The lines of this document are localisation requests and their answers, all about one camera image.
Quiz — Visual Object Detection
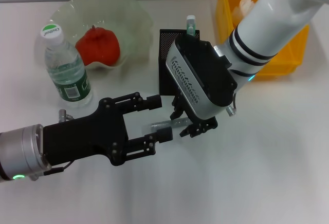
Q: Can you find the clear plastic water bottle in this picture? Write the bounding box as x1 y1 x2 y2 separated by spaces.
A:
40 24 94 109

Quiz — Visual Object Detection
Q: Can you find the right gripper connector cable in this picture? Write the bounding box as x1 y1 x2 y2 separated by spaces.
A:
225 94 237 117

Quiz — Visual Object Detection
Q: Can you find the grey pen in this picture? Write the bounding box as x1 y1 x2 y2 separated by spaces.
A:
142 117 190 135

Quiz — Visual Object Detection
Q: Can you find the red apple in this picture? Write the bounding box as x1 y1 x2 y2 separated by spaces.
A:
75 25 121 68

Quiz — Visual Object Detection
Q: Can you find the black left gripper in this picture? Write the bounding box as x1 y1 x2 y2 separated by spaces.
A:
42 92 173 167

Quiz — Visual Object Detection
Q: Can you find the white paper ball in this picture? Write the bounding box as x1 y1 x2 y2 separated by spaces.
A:
232 0 258 27

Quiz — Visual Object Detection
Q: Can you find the green utility knife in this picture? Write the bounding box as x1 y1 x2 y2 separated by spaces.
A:
186 15 197 36

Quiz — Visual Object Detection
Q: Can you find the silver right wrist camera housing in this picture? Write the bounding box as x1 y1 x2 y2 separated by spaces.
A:
166 35 239 120

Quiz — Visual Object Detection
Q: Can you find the left gripper metal connector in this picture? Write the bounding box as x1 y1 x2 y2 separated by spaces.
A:
58 109 76 124

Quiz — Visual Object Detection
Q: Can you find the black mesh pen holder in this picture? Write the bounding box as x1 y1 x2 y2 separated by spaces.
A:
158 29 200 97

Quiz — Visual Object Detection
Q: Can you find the yellow plastic bin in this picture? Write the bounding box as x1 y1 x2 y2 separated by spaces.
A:
215 0 309 81

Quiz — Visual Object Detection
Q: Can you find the green glass fruit plate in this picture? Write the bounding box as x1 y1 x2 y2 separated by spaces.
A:
34 0 154 72

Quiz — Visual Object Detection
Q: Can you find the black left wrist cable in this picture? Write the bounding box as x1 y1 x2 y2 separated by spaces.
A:
43 161 75 176

